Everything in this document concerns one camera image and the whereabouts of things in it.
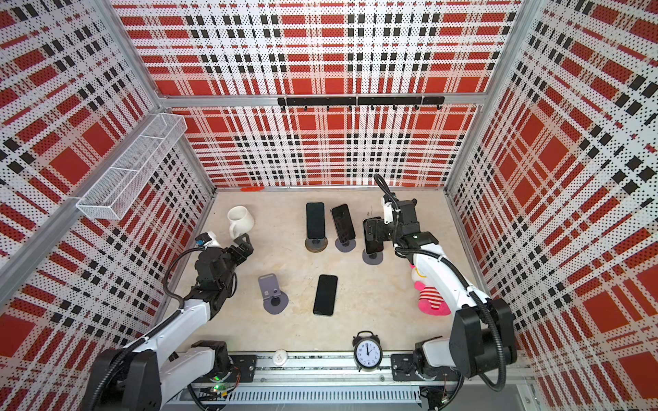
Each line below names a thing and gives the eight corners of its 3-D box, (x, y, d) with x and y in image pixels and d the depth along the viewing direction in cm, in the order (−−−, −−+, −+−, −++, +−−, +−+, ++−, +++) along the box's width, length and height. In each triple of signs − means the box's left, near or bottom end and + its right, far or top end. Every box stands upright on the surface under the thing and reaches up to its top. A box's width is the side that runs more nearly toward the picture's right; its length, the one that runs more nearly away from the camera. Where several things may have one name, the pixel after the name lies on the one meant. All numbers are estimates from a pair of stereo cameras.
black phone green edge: (309, 246, 103) (304, 221, 90) (311, 228, 108) (306, 202, 96) (325, 246, 102) (322, 221, 90) (326, 228, 108) (323, 202, 96)
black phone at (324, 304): (313, 313, 86) (312, 311, 85) (320, 276, 95) (319, 273, 94) (332, 316, 86) (332, 313, 84) (337, 278, 95) (337, 275, 93)
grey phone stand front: (267, 316, 86) (259, 304, 77) (266, 289, 92) (258, 275, 83) (289, 311, 87) (283, 299, 78) (286, 284, 93) (280, 270, 85)
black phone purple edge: (341, 250, 102) (340, 226, 89) (332, 232, 108) (331, 207, 95) (355, 245, 103) (356, 221, 91) (346, 227, 109) (346, 202, 97)
